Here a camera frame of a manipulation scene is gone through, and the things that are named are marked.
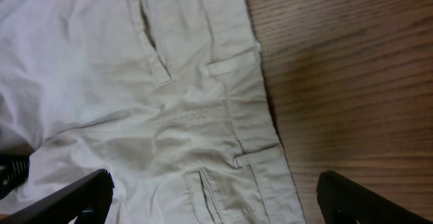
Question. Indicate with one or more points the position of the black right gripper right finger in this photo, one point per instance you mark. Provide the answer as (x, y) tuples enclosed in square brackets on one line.
[(343, 201)]

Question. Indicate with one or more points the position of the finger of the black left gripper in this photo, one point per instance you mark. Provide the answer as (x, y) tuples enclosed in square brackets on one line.
[(14, 172)]

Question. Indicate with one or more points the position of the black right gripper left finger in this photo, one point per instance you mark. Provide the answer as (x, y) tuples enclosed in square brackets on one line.
[(87, 200)]

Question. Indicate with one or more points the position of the beige shorts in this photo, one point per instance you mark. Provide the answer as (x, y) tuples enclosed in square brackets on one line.
[(167, 95)]

